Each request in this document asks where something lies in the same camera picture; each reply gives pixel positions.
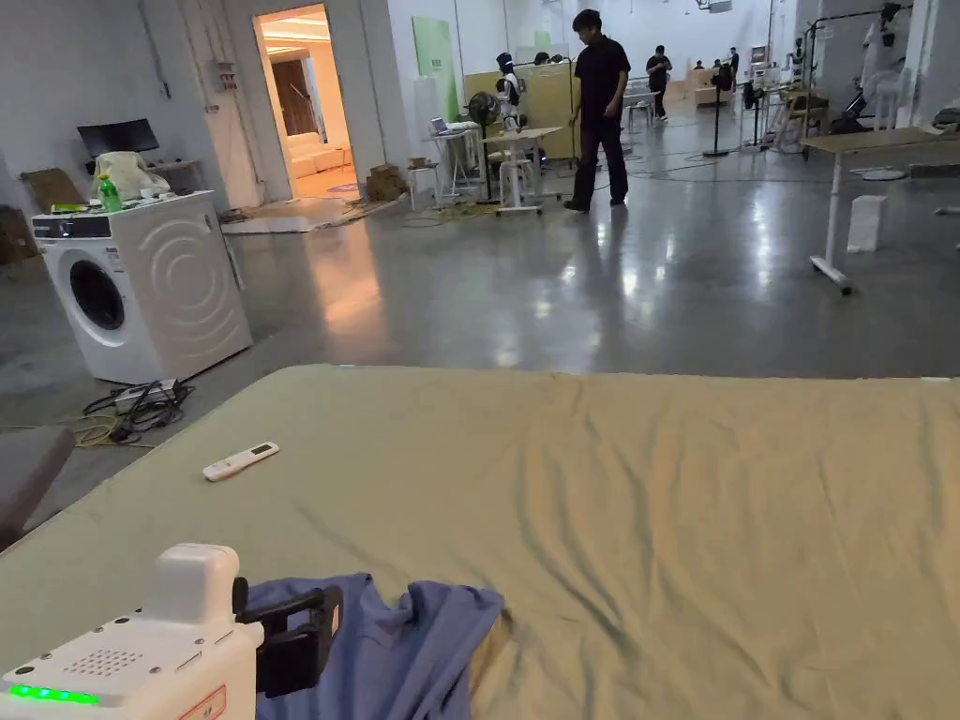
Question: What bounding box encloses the bed with beige sheet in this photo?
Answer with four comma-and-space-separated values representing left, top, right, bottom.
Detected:
0, 365, 960, 720

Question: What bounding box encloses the white stool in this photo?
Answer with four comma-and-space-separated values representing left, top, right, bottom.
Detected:
408, 165, 441, 212

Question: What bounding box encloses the bundle of floor cables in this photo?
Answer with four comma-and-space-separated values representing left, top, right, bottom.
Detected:
81, 378, 198, 450

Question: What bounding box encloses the white washing machine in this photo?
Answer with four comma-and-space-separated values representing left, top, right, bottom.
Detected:
29, 149, 255, 385

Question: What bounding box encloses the white remote control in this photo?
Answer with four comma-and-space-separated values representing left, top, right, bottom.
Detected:
202, 442, 281, 483

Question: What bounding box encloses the black monitor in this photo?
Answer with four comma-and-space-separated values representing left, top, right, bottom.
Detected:
76, 118, 162, 159

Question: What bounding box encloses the white box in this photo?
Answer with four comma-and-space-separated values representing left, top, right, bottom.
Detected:
847, 194, 889, 255

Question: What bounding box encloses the stack of cardboard cartons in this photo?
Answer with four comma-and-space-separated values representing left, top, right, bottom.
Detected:
364, 163, 411, 203

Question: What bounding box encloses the white robot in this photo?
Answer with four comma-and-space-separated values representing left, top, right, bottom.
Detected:
494, 52, 523, 135

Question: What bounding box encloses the white-legged wooden table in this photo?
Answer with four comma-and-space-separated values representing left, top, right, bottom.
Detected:
799, 126, 960, 296

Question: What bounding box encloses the black standing fan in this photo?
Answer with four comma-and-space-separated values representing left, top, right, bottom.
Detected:
466, 91, 503, 204
702, 63, 741, 158

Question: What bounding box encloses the blue shirt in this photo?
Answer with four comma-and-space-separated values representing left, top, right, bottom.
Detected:
243, 573, 505, 720

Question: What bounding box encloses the small white-legged table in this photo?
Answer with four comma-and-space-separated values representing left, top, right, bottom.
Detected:
479, 126, 565, 218

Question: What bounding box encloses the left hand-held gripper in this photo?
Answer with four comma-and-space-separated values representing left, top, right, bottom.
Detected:
0, 543, 345, 720

